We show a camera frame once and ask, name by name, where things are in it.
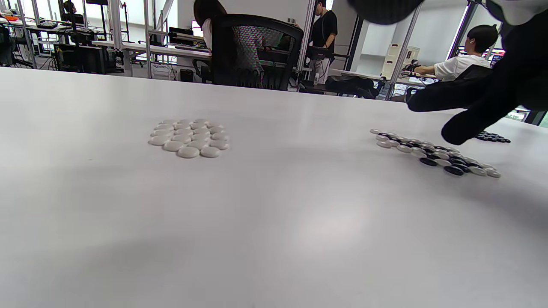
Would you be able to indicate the black computer case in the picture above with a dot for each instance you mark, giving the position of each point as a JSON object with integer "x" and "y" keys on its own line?
{"x": 79, "y": 57}

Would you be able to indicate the person's left hand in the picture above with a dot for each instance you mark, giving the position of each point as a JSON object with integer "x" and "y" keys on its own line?
{"x": 385, "y": 10}

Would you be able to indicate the pile of mixed go stones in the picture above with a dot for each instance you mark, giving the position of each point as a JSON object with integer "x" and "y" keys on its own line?
{"x": 432, "y": 154}

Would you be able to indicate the white box unit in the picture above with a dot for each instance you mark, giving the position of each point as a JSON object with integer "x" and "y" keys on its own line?
{"x": 394, "y": 60}

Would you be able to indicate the white slanted desk leg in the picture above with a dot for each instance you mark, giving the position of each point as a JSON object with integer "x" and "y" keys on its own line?
{"x": 406, "y": 47}

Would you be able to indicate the black mesh office chair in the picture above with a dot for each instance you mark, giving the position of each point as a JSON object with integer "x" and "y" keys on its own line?
{"x": 222, "y": 51}

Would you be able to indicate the aluminium profile post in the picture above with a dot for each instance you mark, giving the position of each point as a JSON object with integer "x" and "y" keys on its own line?
{"x": 147, "y": 38}

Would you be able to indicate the aluminium frame post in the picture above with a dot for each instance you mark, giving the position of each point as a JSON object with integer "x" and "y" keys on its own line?
{"x": 306, "y": 34}

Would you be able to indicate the person's right hand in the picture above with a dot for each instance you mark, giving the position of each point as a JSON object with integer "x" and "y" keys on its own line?
{"x": 513, "y": 72}

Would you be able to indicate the grey white right hand controller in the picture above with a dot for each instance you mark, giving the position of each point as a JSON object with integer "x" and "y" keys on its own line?
{"x": 522, "y": 8}

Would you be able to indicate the cluttered far desk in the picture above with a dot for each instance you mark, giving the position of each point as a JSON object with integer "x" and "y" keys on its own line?
{"x": 43, "y": 25}

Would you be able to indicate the group of white go stones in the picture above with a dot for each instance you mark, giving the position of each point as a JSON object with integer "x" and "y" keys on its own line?
{"x": 190, "y": 137}

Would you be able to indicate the small lit screen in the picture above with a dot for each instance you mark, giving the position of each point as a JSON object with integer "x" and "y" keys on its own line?
{"x": 197, "y": 28}

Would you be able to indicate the white office desk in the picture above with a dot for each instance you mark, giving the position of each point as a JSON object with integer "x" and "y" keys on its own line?
{"x": 171, "y": 51}

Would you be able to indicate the group of black go stones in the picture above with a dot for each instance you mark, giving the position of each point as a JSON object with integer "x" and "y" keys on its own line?
{"x": 492, "y": 137}

